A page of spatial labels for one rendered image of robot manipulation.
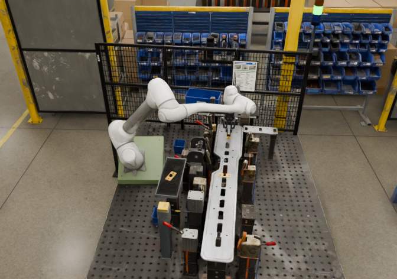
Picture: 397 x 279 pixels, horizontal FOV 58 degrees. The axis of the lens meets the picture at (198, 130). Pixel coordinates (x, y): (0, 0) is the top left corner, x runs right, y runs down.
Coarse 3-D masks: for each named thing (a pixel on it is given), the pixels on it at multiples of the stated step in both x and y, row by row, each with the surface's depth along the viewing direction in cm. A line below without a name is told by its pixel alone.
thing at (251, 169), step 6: (246, 168) 261; (252, 168) 256; (246, 174) 258; (252, 174) 257; (246, 180) 261; (252, 180) 261; (246, 186) 265; (252, 186) 264; (246, 192) 268; (240, 198) 278; (246, 198) 271; (252, 198) 279; (240, 204) 274; (246, 204) 274
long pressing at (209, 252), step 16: (224, 128) 306; (240, 128) 306; (224, 144) 287; (240, 144) 287; (208, 208) 230; (224, 208) 231; (208, 224) 220; (224, 224) 220; (208, 240) 210; (224, 240) 210; (208, 256) 201; (224, 256) 201
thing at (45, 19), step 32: (0, 0) 406; (32, 0) 406; (64, 0) 404; (96, 0) 402; (32, 32) 428; (64, 32) 425; (96, 32) 423; (32, 64) 452; (64, 64) 449; (96, 64) 448; (32, 96) 480; (64, 96) 476; (96, 96) 476
